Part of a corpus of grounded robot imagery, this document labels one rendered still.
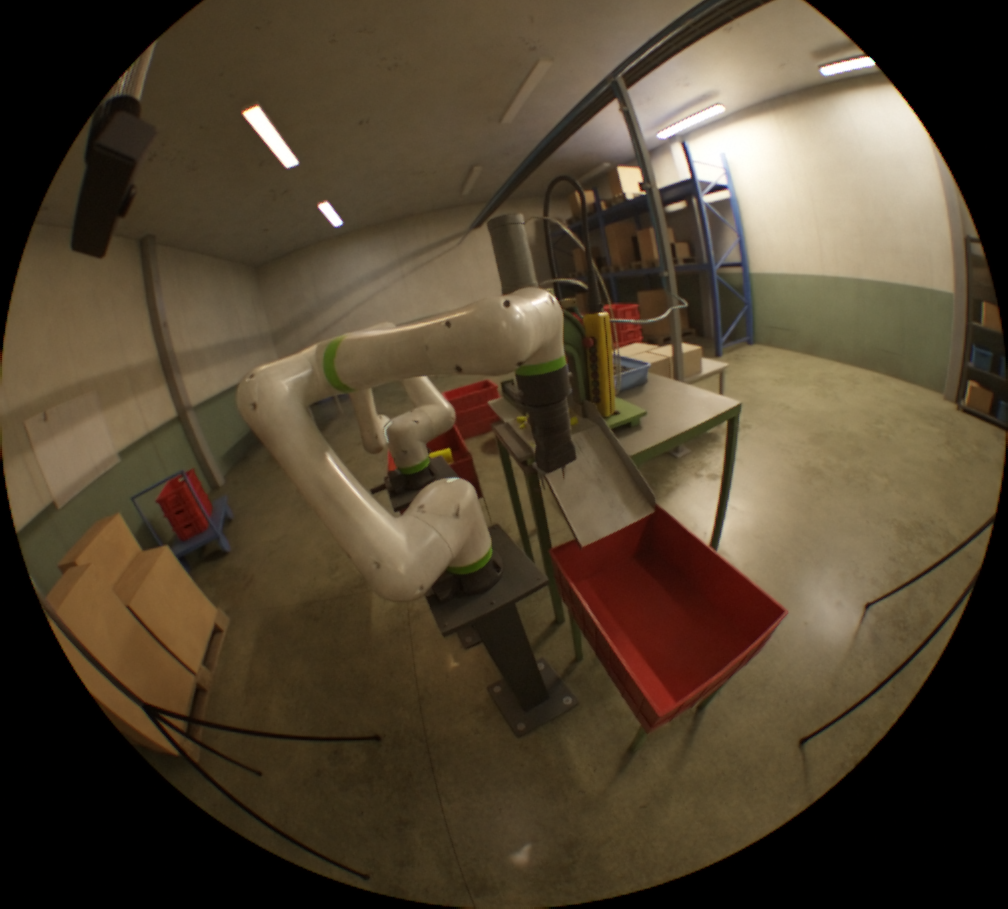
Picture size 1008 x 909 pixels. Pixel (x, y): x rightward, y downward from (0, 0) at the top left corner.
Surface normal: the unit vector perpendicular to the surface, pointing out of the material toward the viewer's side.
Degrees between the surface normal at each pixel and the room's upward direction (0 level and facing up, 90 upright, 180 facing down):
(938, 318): 90
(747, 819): 0
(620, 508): 30
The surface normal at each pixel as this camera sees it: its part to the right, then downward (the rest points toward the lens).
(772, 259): -0.94, 0.29
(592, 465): -0.04, -0.66
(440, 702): -0.21, -0.92
